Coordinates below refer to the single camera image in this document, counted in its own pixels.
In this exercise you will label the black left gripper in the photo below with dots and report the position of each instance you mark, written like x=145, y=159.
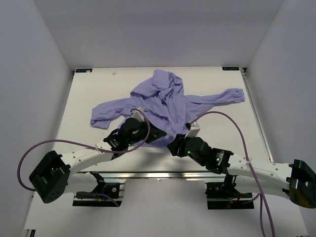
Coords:
x=155, y=134

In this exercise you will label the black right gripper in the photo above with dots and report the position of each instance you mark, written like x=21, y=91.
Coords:
x=178, y=142

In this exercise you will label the lavender zip-up hooded jacket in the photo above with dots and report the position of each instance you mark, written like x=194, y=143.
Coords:
x=165, y=105

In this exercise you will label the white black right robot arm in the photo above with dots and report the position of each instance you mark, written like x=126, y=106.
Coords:
x=296, y=181

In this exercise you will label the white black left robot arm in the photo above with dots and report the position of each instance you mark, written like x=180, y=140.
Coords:
x=57, y=174

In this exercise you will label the blue label sticker right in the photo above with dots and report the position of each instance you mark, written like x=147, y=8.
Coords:
x=230, y=68

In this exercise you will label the blue label sticker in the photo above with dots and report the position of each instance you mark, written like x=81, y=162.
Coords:
x=86, y=70
x=230, y=68

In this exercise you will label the blue label sticker left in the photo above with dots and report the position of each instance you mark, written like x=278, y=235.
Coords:
x=86, y=70

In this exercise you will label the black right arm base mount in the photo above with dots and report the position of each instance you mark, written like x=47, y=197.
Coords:
x=221, y=194

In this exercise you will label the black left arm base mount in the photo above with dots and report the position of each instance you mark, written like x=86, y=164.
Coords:
x=105, y=193

